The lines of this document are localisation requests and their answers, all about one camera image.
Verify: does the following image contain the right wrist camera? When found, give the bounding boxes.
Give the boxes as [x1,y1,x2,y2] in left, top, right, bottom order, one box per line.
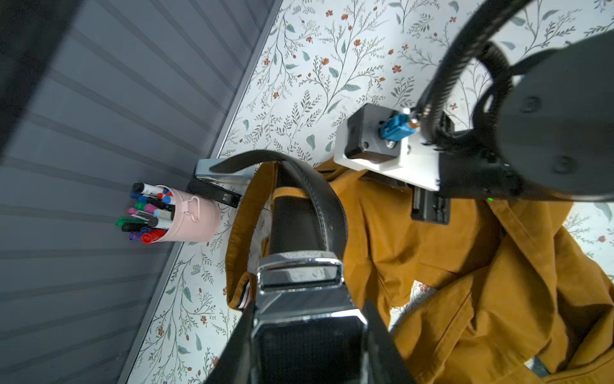
[334,103,441,191]

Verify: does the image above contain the mustard brown trousers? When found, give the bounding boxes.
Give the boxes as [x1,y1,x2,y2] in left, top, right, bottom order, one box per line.
[225,162,613,383]

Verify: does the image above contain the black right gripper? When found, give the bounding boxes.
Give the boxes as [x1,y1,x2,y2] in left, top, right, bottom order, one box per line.
[411,187,451,225]

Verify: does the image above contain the colourful marker pens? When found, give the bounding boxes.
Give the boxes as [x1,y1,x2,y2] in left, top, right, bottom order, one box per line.
[115,182,179,244]

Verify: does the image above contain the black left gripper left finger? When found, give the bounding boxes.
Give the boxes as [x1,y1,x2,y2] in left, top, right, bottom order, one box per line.
[205,304,255,384]

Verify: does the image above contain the black stapler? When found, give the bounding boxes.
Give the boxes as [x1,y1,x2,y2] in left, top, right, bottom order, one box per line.
[187,179,242,208]

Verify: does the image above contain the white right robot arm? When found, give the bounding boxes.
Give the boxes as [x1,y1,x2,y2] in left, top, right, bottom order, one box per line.
[405,1,613,224]

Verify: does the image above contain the black leather belt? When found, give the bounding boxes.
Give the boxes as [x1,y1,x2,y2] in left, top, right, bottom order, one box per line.
[213,150,367,383]

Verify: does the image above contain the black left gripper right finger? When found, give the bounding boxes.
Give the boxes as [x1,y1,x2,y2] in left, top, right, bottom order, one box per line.
[361,301,415,383]

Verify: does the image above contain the pink metal pen cup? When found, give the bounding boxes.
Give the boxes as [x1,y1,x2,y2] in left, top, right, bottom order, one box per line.
[158,186,222,243]

